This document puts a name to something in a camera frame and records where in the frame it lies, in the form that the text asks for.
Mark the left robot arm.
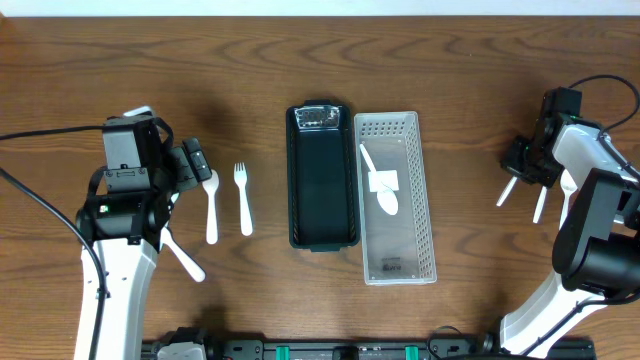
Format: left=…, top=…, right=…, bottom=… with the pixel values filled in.
left=74, top=106, right=219, bottom=359

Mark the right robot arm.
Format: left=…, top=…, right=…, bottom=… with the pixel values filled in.
left=478, top=87, right=639, bottom=358

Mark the white plastic fork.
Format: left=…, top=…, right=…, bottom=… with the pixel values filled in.
left=160, top=226, right=206, bottom=283
left=234, top=163, right=253, bottom=236

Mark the black cable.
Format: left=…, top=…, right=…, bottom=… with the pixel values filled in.
left=567, top=74, right=640, bottom=176
left=0, top=123, right=110, bottom=360

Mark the black plastic tray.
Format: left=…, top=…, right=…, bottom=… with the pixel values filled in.
left=285, top=99, right=360, bottom=252

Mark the white plastic spoon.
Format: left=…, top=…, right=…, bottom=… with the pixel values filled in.
left=359, top=144, right=399, bottom=216
left=202, top=170, right=219, bottom=245
left=496, top=176, right=518, bottom=207
left=559, top=169, right=578, bottom=228
left=532, top=186, right=548, bottom=224

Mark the clear perforated plastic basket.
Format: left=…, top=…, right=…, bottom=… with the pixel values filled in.
left=354, top=111, right=437, bottom=286

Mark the right black cable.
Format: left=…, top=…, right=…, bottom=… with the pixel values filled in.
left=567, top=74, right=640, bottom=176

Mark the black mounting rail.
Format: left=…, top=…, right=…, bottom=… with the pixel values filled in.
left=142, top=327, right=597, bottom=360

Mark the left black cable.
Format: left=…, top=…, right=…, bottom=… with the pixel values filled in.
left=0, top=123, right=110, bottom=360

